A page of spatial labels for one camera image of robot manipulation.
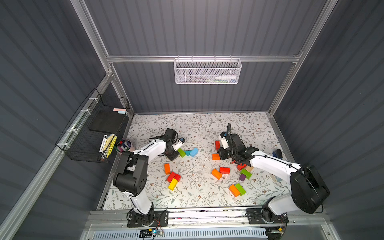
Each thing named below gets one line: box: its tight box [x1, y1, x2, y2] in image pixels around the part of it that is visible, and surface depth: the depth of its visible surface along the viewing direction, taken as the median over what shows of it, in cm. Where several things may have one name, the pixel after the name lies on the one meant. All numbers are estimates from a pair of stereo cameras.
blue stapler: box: [272, 148, 283, 160], surface depth 94 cm
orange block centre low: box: [211, 168, 223, 180], surface depth 88 cm
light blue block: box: [189, 147, 199, 158], surface depth 98 cm
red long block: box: [167, 171, 177, 183], surface depth 87 cm
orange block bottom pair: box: [228, 184, 241, 198], surface depth 82 cm
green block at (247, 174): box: [240, 168, 253, 180], surface depth 88 cm
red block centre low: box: [219, 167, 231, 175], surface depth 92 cm
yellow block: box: [168, 178, 178, 191], surface depth 84 cm
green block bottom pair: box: [234, 183, 247, 197], surface depth 83 cm
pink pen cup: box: [114, 139, 135, 156], surface depth 88 cm
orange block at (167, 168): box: [164, 163, 171, 175], surface depth 92 cm
